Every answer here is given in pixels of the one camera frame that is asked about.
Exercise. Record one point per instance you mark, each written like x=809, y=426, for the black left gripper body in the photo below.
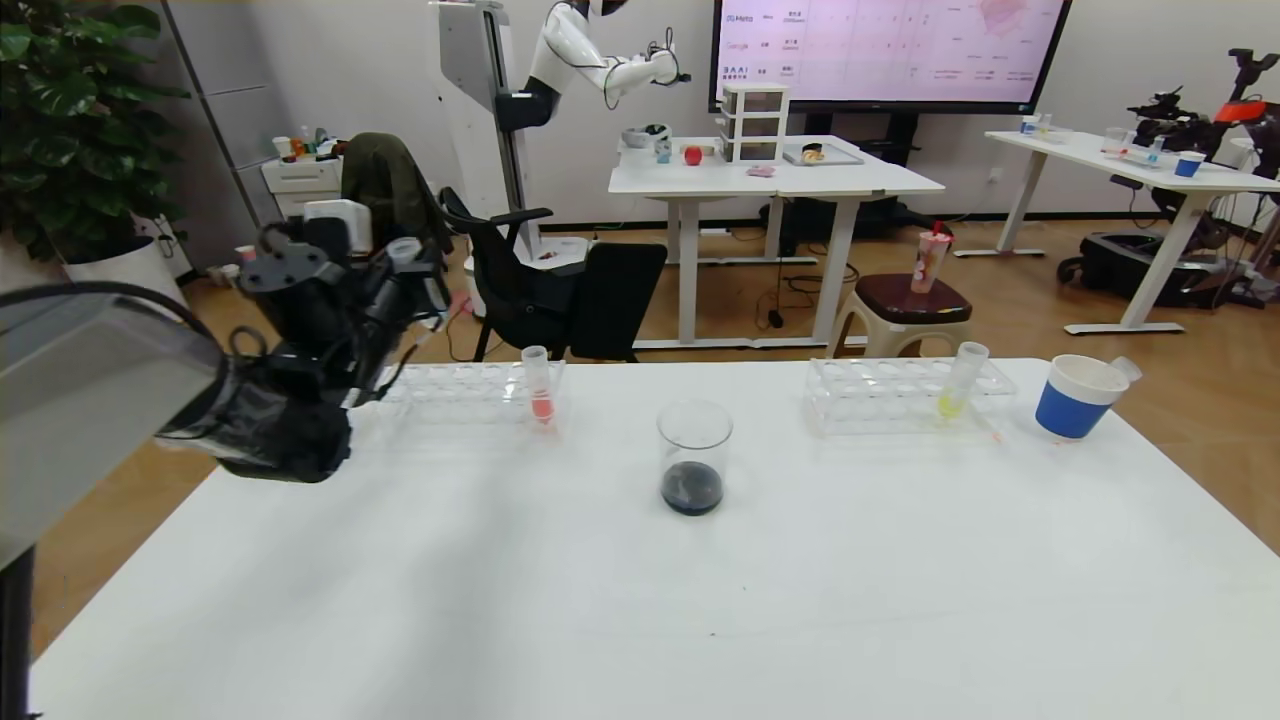
x=432, y=283

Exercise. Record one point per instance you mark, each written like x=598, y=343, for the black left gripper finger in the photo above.
x=453, y=314
x=383, y=270

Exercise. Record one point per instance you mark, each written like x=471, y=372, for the blue pigment test tube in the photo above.
x=402, y=250

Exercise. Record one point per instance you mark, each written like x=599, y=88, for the red pigment test tube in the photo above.
x=1122, y=370
x=540, y=395

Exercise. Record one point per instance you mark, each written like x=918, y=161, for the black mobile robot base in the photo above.
x=1130, y=270

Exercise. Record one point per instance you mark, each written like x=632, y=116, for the black distant robot arm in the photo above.
x=1175, y=125

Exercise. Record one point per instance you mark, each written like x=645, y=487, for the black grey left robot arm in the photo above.
x=90, y=400

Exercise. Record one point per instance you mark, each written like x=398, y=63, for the clear acrylic test tube rack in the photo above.
x=470, y=395
x=880, y=395

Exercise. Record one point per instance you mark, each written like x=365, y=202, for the clear glass beaker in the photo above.
x=694, y=470

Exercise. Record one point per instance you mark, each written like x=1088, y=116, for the yellow pigment test tube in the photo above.
x=958, y=385

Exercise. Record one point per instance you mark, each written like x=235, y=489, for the small distant glass beaker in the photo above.
x=1116, y=143

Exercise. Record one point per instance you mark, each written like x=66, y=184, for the black office chair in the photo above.
x=530, y=300

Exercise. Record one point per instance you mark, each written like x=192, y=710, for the olive green jacket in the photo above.
x=400, y=180

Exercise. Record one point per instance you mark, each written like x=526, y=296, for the white drawer cabinet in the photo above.
x=295, y=178

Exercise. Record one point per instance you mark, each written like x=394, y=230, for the pink purple cup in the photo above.
x=247, y=253

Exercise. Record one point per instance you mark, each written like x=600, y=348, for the small white paper cup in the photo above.
x=228, y=275

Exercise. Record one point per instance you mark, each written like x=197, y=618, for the white humanoid robot on column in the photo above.
x=480, y=60

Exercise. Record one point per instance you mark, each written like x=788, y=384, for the tall grey cabinet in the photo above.
x=240, y=80

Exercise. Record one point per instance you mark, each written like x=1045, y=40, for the grey bowl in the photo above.
x=645, y=138

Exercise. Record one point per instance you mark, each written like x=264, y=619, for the white plant pot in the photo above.
x=125, y=265

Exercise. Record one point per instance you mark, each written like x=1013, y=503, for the white double desk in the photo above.
x=760, y=182

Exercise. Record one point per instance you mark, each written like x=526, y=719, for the pink cloth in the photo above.
x=762, y=171

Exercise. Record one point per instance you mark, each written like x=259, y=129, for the large green potted plant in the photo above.
x=70, y=120

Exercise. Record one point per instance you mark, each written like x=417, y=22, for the white mini drawer organizer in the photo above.
x=755, y=125

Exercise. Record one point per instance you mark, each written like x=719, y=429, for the grey tray with food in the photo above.
x=822, y=156

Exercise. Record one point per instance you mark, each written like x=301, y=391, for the brown top stool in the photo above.
x=900, y=300

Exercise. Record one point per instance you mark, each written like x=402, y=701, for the pink drink cup with straw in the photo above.
x=928, y=262

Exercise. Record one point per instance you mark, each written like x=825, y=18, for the blue white paper cup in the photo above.
x=1068, y=410

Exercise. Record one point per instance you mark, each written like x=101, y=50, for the white long desk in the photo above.
x=1150, y=175

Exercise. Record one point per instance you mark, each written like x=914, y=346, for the small blue paper cup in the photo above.
x=1189, y=166

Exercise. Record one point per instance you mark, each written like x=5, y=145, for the black tall stand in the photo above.
x=1255, y=62

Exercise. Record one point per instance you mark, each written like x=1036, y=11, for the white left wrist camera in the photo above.
x=338, y=225

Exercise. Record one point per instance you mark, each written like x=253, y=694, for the large wall display screen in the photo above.
x=880, y=50

